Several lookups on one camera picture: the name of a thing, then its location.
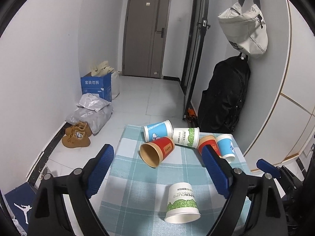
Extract black framed glass door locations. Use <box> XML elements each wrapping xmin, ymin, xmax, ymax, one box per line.
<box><xmin>181</xmin><ymin>0</ymin><xmax>210</xmax><ymax>119</ymax></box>

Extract red kraft cup right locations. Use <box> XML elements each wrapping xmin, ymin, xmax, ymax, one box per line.
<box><xmin>197</xmin><ymin>135</ymin><xmax>221</xmax><ymax>157</ymax></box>

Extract white shoulder bag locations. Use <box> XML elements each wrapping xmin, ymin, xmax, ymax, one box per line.
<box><xmin>218</xmin><ymin>0</ymin><xmax>269</xmax><ymax>58</ymax></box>

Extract black hanging backpack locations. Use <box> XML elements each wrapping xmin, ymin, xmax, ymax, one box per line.
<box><xmin>197</xmin><ymin>53</ymin><xmax>251</xmax><ymax>134</ymax></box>

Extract brown suede shoe far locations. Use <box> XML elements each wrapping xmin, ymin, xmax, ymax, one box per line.
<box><xmin>65</xmin><ymin>122</ymin><xmax>92</xmax><ymax>137</ymax></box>

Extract brown suede shoe near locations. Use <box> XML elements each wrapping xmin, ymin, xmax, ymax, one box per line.
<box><xmin>61</xmin><ymin>131</ymin><xmax>91</xmax><ymax>149</ymax></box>

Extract grey entrance door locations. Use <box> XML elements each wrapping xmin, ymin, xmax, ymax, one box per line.
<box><xmin>122</xmin><ymin>0</ymin><xmax>171</xmax><ymax>78</ymax></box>

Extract grey plastic mailer bags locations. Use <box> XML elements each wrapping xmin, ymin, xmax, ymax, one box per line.
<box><xmin>65</xmin><ymin>93</ymin><xmax>113</xmax><ymax>135</ymax></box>

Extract blue bunny cup lying back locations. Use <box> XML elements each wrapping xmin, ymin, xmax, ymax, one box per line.
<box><xmin>144</xmin><ymin>120</ymin><xmax>173</xmax><ymax>142</ymax></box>

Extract blue white checkered tablecloth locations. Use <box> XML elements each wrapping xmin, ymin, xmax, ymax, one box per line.
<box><xmin>98</xmin><ymin>125</ymin><xmax>225</xmax><ymax>235</ymax></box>

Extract brown suede shoe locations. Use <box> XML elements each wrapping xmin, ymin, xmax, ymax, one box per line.
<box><xmin>61</xmin><ymin>131</ymin><xmax>91</xmax><ymax>149</ymax></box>
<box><xmin>65</xmin><ymin>122</ymin><xmax>92</xmax><ymax>137</ymax></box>

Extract blue bunny cup right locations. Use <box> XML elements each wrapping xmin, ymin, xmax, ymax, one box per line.
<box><xmin>216</xmin><ymin>134</ymin><xmax>235</xmax><ymax>162</ymax></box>

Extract white wardrobe with wood trim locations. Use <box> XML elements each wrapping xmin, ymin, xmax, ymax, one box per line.
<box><xmin>245</xmin><ymin>3</ymin><xmax>314</xmax><ymax>171</ymax></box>

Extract blue cardboard box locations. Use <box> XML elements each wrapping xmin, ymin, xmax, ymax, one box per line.
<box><xmin>81</xmin><ymin>73</ymin><xmax>112</xmax><ymax>102</ymax></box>

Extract red kraft cup lying left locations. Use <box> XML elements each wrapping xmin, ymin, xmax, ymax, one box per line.
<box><xmin>139</xmin><ymin>137</ymin><xmax>175</xmax><ymax>168</ymax></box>

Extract blue jordan shoe box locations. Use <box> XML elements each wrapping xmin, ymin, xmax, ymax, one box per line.
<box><xmin>5</xmin><ymin>182</ymin><xmax>36</xmax><ymax>233</ymax></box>

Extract white green leaf paper cup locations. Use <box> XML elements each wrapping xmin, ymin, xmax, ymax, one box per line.
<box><xmin>164</xmin><ymin>182</ymin><xmax>201</xmax><ymax>224</ymax></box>

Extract beige canvas tote bag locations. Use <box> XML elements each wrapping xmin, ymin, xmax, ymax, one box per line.
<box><xmin>91</xmin><ymin>61</ymin><xmax>120</xmax><ymax>100</ymax></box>

